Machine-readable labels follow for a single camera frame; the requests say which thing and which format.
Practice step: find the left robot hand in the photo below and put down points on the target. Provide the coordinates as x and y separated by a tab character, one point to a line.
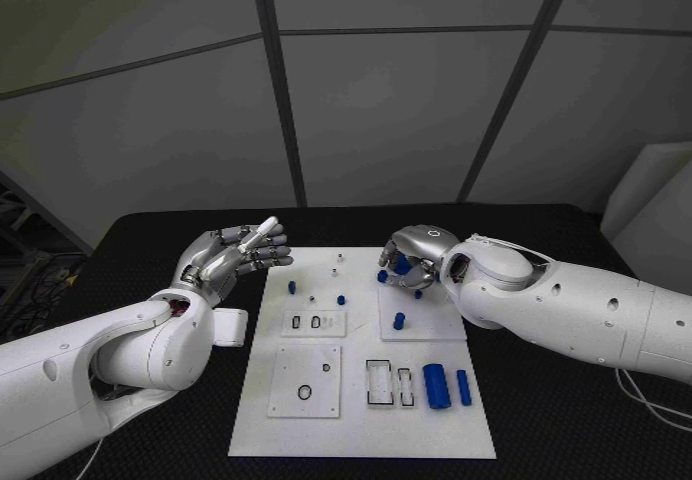
211	255

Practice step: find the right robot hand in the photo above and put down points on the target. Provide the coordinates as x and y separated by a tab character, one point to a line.
422	240

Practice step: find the blue block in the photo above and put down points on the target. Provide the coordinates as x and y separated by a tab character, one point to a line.
403	264

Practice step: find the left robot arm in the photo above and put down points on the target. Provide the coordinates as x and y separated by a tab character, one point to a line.
65	375

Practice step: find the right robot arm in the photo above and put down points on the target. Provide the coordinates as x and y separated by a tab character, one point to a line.
573	311

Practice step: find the white task board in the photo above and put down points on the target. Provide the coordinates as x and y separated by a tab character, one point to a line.
357	427

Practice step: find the dark equipment rack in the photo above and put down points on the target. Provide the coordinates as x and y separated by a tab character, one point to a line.
27	270

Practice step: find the thick blue cylinder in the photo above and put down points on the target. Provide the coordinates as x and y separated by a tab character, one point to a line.
437	386

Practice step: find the thin long blue cylinder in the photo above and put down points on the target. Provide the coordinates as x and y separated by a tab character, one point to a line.
463	388

